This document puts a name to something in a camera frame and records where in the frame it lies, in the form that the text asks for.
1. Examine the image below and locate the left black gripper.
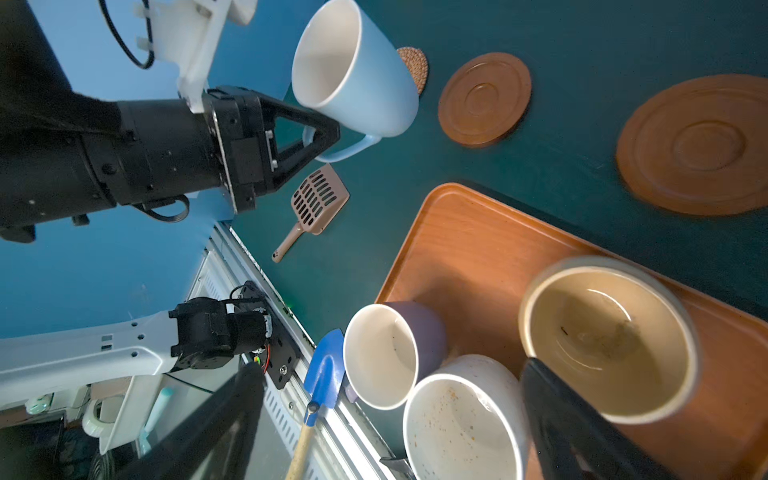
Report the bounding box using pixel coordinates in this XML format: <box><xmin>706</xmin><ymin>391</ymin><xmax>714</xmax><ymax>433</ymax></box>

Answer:
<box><xmin>77</xmin><ymin>87</ymin><xmax>341</xmax><ymax>215</ymax></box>

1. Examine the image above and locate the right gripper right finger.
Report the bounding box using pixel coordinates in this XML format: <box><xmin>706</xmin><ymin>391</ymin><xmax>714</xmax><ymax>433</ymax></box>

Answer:
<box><xmin>521</xmin><ymin>358</ymin><xmax>676</xmax><ymax>479</ymax></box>

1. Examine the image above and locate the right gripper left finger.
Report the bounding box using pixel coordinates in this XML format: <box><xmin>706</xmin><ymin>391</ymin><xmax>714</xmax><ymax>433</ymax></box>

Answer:
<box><xmin>117</xmin><ymin>363</ymin><xmax>265</xmax><ymax>479</ymax></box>

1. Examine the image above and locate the light blue mug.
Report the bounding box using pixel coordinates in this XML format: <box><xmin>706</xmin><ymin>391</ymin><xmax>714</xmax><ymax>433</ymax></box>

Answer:
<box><xmin>291</xmin><ymin>0</ymin><xmax>419</xmax><ymax>163</ymax></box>

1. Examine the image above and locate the beige ceramic mug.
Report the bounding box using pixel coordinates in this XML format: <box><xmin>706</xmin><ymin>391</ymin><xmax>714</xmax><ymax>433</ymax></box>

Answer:
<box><xmin>518</xmin><ymin>256</ymin><xmax>701</xmax><ymax>425</ymax></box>

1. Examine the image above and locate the dark wooden coaster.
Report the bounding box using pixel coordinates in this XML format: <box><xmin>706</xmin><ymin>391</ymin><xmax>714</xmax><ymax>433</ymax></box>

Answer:
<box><xmin>438</xmin><ymin>52</ymin><xmax>532</xmax><ymax>148</ymax></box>
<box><xmin>616</xmin><ymin>74</ymin><xmax>767</xmax><ymax>216</ymax></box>

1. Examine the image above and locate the purple mug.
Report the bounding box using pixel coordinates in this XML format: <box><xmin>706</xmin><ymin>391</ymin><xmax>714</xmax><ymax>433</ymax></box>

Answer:
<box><xmin>343</xmin><ymin>301</ymin><xmax>447</xmax><ymax>411</ymax></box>

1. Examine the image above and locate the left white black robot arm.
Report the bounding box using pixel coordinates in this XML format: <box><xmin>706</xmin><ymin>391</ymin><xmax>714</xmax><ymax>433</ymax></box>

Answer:
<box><xmin>1</xmin><ymin>1</ymin><xmax>340</xmax><ymax>243</ymax></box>

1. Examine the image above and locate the woven rattan coaster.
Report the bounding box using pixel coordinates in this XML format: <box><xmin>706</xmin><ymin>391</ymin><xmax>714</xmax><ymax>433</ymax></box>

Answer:
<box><xmin>397</xmin><ymin>46</ymin><xmax>429</xmax><ymax>95</ymax></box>

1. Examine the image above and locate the brown slotted scoop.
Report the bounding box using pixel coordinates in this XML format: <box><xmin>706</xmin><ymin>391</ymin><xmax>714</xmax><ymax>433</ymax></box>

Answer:
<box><xmin>272</xmin><ymin>164</ymin><xmax>350</xmax><ymax>263</ymax></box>

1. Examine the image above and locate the white speckled mug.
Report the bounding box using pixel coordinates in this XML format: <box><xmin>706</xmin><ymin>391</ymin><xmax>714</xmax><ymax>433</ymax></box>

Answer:
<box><xmin>403</xmin><ymin>354</ymin><xmax>531</xmax><ymax>479</ymax></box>

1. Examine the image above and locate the blue garden trowel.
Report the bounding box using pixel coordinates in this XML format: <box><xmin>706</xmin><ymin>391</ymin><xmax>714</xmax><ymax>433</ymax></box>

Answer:
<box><xmin>285</xmin><ymin>329</ymin><xmax>345</xmax><ymax>480</ymax></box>

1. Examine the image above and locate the orange wooden tray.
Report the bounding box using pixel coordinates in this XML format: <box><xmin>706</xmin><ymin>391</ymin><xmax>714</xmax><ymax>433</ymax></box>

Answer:
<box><xmin>378</xmin><ymin>183</ymin><xmax>767</xmax><ymax>479</ymax></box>

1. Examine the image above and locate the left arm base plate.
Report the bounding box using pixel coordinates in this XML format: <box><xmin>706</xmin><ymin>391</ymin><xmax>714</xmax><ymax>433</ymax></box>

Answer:
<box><xmin>230</xmin><ymin>280</ymin><xmax>301</xmax><ymax>390</ymax></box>

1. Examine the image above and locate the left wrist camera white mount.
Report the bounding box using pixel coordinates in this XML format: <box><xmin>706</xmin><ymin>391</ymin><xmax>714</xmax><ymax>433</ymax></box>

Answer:
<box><xmin>134</xmin><ymin>0</ymin><xmax>258</xmax><ymax>114</ymax></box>

